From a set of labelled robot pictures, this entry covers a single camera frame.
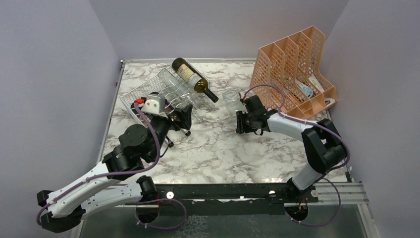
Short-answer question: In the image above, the green wine bottle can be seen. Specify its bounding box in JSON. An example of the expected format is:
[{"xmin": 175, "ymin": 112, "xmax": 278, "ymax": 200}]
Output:
[
  {"xmin": 171, "ymin": 58, "xmax": 219, "ymax": 103},
  {"xmin": 170, "ymin": 112, "xmax": 191, "ymax": 137}
]

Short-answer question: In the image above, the clear round liquor bottle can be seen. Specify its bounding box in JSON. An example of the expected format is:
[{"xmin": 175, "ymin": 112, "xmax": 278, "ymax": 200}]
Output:
[{"xmin": 222, "ymin": 88, "xmax": 246, "ymax": 117}]

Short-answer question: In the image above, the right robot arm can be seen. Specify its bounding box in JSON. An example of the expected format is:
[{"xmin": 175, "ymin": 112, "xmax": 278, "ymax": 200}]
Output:
[{"xmin": 236, "ymin": 96, "xmax": 349, "ymax": 202}]

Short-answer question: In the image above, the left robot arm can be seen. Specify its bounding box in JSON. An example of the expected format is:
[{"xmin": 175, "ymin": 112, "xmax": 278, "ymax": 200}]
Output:
[{"xmin": 36, "ymin": 99, "xmax": 193, "ymax": 233}]

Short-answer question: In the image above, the peach plastic file organizer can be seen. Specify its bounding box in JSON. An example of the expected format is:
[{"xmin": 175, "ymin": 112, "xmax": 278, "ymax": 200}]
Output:
[{"xmin": 250, "ymin": 26, "xmax": 338, "ymax": 119}]

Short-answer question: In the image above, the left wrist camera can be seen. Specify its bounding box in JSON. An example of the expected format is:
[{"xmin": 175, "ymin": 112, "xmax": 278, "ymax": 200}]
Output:
[{"xmin": 134, "ymin": 94, "xmax": 167, "ymax": 118}]

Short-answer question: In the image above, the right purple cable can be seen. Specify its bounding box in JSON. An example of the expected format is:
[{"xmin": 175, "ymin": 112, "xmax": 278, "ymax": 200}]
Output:
[{"xmin": 241, "ymin": 84, "xmax": 351, "ymax": 227}]

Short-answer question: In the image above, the white wire wine rack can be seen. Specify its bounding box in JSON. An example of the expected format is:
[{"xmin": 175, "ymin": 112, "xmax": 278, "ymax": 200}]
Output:
[{"xmin": 120, "ymin": 75, "xmax": 210, "ymax": 123}]

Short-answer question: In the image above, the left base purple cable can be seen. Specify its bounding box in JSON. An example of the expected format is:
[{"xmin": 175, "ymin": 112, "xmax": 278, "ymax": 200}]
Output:
[{"xmin": 135, "ymin": 198, "xmax": 188, "ymax": 231}]

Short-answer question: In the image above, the black mounting rail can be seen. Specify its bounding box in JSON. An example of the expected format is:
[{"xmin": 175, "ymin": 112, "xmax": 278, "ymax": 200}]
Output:
[{"xmin": 135, "ymin": 183, "xmax": 318, "ymax": 218}]

